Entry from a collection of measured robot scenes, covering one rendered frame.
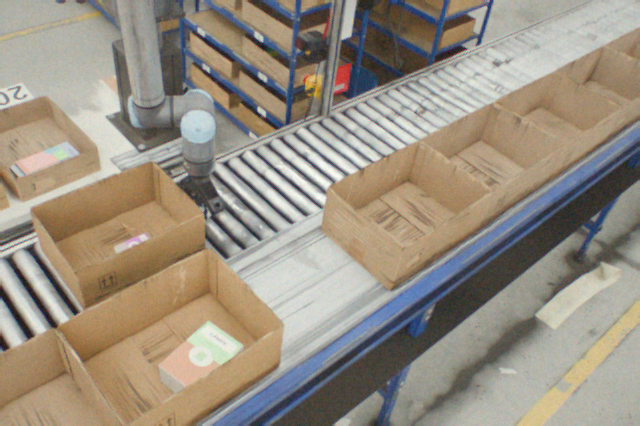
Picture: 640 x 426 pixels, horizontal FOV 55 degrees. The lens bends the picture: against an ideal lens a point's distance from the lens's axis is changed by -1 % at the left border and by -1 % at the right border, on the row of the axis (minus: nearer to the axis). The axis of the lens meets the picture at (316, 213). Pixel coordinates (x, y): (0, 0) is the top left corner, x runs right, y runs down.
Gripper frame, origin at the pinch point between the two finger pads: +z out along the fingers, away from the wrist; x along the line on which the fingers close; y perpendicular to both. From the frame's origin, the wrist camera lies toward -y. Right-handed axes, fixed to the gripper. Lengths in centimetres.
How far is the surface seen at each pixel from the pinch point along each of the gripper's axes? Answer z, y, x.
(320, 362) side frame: -11, -64, 11
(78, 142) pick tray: 3, 61, 12
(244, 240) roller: 5.9, -9.2, -8.5
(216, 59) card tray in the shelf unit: 41, 137, -99
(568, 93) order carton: -19, -38, -139
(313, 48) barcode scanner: -25, 31, -68
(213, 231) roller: 5.5, -0.6, -2.7
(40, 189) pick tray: 3, 45, 33
